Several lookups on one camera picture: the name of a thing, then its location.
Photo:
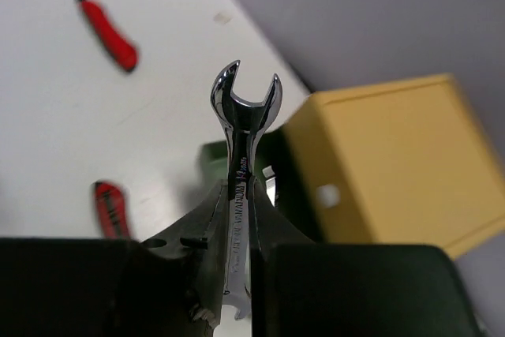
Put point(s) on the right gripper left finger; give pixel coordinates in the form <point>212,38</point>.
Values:
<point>170,284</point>

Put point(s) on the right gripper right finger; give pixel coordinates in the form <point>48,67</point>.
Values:
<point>303,288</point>

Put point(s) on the silver open-end wrench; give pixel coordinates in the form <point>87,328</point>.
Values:
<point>244,123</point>

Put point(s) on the black red utility knife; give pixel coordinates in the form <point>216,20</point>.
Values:
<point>110,204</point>

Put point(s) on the yellow drawer cabinet shell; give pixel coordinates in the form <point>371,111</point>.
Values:
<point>398,162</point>

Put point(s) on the red knife far left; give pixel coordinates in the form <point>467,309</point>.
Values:
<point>120,48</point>

